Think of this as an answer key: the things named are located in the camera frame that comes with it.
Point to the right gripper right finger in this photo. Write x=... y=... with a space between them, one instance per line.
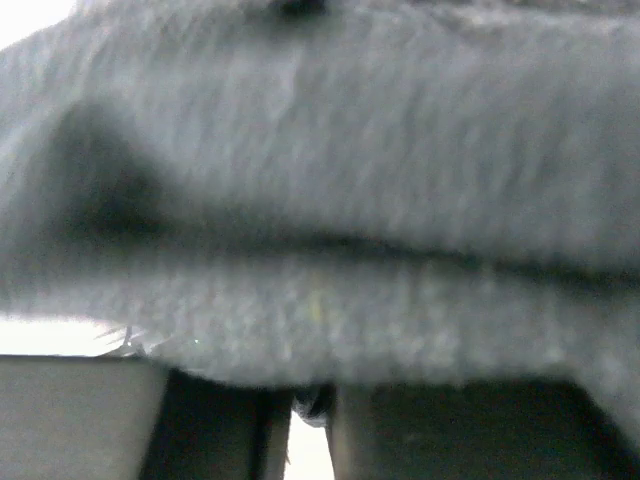
x=495 y=430

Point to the black trousers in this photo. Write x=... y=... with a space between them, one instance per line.
x=381 y=191

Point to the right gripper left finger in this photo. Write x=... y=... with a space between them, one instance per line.
x=108 y=418

